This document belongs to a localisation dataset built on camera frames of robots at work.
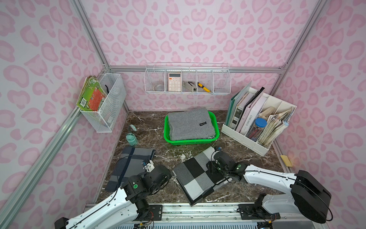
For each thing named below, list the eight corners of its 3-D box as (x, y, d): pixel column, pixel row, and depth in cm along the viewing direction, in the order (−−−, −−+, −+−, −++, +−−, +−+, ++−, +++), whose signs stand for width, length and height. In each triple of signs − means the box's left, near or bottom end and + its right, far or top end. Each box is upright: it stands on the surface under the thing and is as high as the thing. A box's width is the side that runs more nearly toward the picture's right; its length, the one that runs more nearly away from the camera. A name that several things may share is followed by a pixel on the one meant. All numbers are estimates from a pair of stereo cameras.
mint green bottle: (129, 146, 101) (124, 139, 94) (131, 139, 105) (127, 132, 98) (137, 146, 101) (133, 139, 94) (139, 139, 104) (135, 132, 98)
